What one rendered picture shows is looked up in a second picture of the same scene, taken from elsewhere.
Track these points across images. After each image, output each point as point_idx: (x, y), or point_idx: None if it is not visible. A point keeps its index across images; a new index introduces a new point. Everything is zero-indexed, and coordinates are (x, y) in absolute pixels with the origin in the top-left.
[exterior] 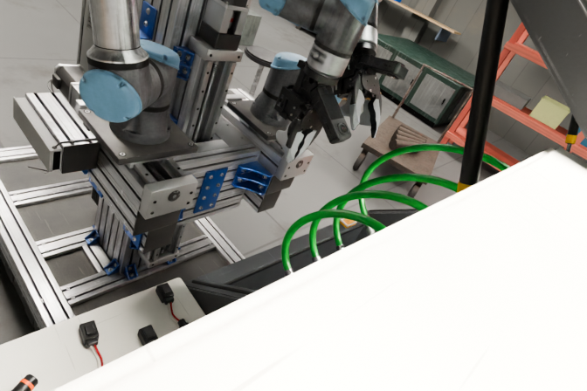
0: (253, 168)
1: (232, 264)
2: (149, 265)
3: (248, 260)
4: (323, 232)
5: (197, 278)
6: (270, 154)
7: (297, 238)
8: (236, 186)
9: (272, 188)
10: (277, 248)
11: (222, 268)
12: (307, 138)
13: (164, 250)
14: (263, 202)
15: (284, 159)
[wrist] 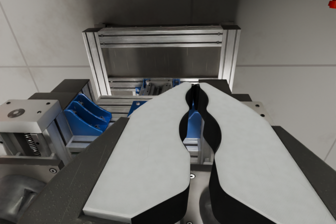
0: (85, 127)
1: None
2: (171, 80)
3: None
4: None
5: None
6: (57, 139)
7: None
8: (109, 113)
9: (65, 97)
10: None
11: None
12: (172, 161)
13: (156, 87)
14: (81, 86)
15: (43, 126)
